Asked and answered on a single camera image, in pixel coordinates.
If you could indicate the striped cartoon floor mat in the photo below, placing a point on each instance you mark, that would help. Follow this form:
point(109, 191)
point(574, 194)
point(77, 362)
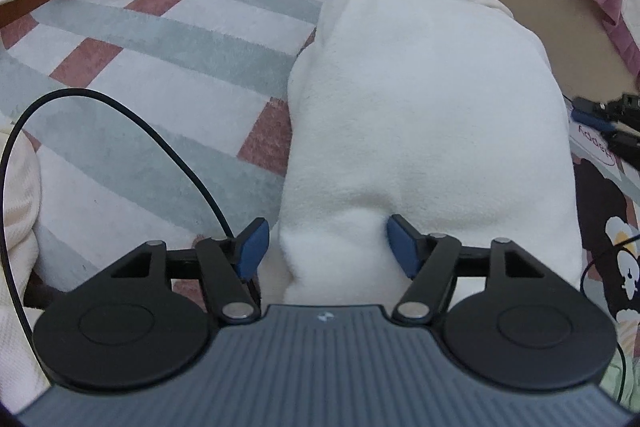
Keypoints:
point(150, 107)

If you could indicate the cream fleece jacket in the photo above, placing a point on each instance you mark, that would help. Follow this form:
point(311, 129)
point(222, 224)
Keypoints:
point(425, 107)

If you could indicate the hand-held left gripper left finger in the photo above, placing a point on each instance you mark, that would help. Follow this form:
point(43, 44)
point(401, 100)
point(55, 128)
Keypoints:
point(255, 247)

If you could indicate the pale green cloth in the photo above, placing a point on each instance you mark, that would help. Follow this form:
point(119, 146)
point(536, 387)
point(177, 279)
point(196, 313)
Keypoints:
point(611, 377)

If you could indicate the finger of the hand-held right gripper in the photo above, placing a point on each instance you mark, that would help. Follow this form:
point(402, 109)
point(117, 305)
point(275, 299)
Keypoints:
point(595, 119)
point(625, 143)

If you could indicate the white waffle garment crocodile print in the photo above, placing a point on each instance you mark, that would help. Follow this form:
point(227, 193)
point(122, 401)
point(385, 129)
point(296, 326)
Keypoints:
point(17, 207)

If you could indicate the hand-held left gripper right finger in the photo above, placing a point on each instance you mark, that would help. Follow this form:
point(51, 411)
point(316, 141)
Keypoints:
point(402, 247)

